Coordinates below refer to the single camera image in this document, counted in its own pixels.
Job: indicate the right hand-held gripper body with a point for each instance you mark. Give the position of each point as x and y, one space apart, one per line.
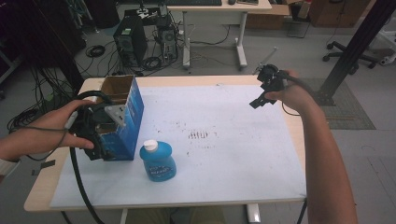
272 79

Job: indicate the black keyboard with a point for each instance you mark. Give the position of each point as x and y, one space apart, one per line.
193 2

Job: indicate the black tape strip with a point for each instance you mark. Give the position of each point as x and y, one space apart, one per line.
35 172
48 164

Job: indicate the small open computer tower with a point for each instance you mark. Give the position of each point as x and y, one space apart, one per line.
168 43

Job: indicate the white office desk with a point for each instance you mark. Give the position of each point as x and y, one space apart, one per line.
214 9

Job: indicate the wooden cabinet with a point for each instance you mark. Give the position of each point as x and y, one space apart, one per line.
339 14

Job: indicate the blue cardboard box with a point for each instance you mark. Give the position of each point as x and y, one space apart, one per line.
130 124

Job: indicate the brown cardboard box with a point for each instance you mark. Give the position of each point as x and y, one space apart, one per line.
267 18

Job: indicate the large black computer tower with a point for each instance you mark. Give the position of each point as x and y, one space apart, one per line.
130 39

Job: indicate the white table mat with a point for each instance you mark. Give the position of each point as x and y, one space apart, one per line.
218 155

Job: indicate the grey floor mat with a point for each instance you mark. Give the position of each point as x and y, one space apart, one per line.
348 115

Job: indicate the person's left hand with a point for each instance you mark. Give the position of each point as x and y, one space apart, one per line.
49 130

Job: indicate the light wooden table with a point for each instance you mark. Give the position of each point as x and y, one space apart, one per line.
40 193

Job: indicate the black office chair base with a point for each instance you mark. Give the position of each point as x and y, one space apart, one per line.
342 53

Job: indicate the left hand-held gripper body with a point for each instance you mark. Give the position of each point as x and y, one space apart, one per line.
115 114

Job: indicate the person's right hand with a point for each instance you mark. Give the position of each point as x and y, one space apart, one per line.
295 98

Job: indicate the dark curtain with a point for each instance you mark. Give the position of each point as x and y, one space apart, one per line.
37 37

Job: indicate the black computer mouse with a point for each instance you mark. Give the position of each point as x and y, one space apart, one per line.
232 2

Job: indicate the blue bottle with white cap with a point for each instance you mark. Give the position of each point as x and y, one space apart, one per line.
158 163

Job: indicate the black metal pillar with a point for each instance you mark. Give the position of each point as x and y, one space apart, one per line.
358 46

